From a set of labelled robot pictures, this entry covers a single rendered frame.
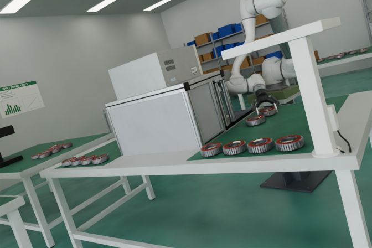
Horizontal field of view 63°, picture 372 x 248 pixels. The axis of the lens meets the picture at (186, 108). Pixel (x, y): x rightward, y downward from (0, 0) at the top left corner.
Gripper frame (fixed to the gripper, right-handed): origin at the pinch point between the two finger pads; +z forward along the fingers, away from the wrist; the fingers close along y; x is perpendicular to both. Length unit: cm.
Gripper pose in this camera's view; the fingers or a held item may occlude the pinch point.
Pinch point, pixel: (267, 111)
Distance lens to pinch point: 202.8
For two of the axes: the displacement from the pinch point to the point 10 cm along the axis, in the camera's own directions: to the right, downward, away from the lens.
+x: 3.2, 7.4, 5.9
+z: 0.1, 6.2, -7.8
